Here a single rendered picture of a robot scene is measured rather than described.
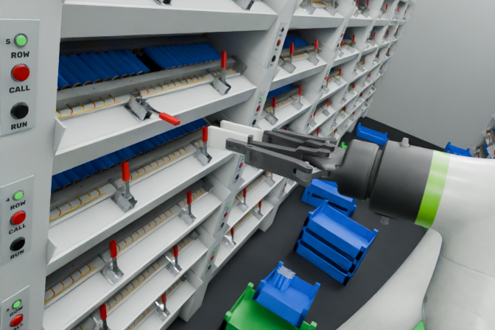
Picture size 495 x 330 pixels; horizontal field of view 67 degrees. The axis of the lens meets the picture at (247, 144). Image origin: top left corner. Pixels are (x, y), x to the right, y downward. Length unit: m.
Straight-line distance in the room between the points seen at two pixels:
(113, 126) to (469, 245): 0.49
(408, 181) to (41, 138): 0.43
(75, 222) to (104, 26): 0.34
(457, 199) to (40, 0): 0.48
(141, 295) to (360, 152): 0.78
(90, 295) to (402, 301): 0.63
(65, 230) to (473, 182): 0.58
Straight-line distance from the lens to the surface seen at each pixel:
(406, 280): 0.91
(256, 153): 0.49
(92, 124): 0.60
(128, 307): 1.08
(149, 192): 0.80
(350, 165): 0.47
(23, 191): 0.53
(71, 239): 0.69
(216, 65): 0.91
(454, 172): 0.47
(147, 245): 0.96
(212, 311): 1.59
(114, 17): 0.53
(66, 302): 0.84
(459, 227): 0.48
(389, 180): 0.46
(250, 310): 1.64
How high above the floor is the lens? 1.20
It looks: 25 degrees down
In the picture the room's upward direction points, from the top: 17 degrees clockwise
